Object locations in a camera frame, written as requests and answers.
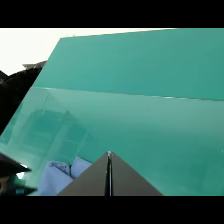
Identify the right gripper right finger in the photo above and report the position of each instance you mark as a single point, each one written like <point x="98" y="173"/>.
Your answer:
<point x="128" y="181"/>

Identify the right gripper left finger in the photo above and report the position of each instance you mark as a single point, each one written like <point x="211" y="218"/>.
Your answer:
<point x="93" y="181"/>

